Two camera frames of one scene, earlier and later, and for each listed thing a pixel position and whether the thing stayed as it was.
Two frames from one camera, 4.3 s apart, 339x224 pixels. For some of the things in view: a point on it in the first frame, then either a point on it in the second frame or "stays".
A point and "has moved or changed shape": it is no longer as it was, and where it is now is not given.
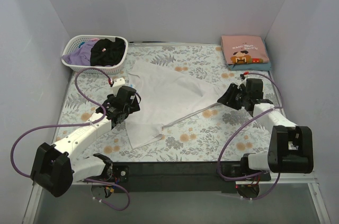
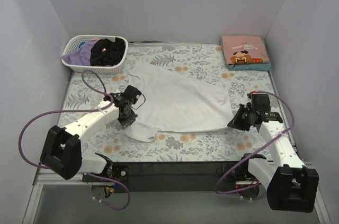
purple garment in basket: (81, 55) stays
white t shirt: (167, 93) has moved or changed shape
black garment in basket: (105, 53) stays
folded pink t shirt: (239, 49) stays
